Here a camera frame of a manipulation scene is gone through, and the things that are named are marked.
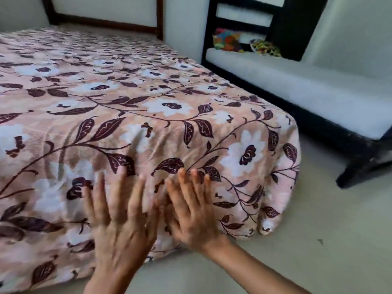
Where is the black framed white daybed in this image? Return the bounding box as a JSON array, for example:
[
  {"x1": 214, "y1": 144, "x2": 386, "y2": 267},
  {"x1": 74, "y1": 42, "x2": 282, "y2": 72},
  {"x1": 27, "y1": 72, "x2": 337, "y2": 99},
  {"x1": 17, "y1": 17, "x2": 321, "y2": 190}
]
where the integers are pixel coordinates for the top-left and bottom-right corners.
[{"x1": 200, "y1": 0, "x2": 392, "y2": 189}]

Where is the person's left forearm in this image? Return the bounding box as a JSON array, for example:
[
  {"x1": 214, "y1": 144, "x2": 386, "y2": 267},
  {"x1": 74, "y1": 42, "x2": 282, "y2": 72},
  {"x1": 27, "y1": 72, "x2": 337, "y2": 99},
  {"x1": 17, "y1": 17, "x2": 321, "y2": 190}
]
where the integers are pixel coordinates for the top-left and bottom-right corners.
[{"x1": 83, "y1": 277, "x2": 135, "y2": 294}]

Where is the person's right hand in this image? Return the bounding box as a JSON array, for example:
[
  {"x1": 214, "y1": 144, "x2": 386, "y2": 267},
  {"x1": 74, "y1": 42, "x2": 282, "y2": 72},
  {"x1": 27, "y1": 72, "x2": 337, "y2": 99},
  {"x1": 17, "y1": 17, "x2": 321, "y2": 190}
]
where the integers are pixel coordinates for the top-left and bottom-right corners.
[{"x1": 165, "y1": 167, "x2": 229, "y2": 258}]

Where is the dark wooden bed frame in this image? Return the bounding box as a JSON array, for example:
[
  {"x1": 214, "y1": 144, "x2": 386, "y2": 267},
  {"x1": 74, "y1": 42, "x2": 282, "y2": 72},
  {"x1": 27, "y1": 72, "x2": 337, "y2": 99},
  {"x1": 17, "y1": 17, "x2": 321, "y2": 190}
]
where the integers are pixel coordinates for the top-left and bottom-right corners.
[{"x1": 41, "y1": 0, "x2": 165, "y2": 41}]

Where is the pink floral bed sheet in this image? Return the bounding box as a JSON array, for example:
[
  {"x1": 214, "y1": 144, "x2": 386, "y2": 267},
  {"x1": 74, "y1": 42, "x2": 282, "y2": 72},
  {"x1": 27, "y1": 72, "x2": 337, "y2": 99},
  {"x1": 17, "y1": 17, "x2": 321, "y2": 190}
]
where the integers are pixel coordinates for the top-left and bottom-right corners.
[{"x1": 0, "y1": 24, "x2": 302, "y2": 294}]

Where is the person's right forearm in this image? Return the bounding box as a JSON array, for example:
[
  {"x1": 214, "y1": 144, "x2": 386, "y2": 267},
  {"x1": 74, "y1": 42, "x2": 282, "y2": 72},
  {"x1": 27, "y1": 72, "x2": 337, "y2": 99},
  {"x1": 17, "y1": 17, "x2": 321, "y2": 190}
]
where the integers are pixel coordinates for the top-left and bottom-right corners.
[{"x1": 209, "y1": 238, "x2": 312, "y2": 294}]

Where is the person's left hand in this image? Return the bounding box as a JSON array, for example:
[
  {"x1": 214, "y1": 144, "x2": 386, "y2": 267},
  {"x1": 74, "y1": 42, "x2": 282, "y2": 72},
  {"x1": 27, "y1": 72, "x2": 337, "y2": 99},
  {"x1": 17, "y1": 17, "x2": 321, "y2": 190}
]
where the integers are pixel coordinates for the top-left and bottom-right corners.
[{"x1": 82, "y1": 166, "x2": 160, "y2": 283}]

